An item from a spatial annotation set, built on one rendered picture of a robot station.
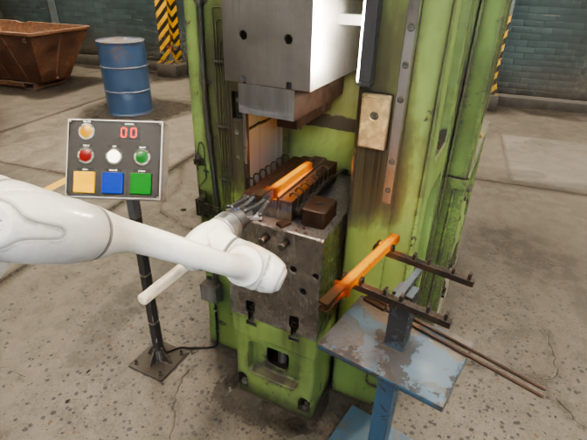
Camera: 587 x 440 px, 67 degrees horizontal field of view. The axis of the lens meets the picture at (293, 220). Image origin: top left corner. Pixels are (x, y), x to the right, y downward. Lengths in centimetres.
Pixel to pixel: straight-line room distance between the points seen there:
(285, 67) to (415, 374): 97
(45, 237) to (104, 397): 162
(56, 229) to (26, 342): 199
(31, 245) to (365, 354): 100
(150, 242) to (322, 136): 114
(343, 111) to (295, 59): 55
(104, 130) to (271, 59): 67
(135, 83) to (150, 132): 445
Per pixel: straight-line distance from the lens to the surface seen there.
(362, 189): 154
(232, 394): 216
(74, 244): 75
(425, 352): 148
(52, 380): 244
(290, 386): 199
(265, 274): 113
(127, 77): 608
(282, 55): 137
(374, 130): 144
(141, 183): 165
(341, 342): 145
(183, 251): 97
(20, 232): 70
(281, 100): 140
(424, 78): 140
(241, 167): 174
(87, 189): 172
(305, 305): 163
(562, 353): 275
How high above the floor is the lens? 167
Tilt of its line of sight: 29 degrees down
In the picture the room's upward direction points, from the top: 2 degrees clockwise
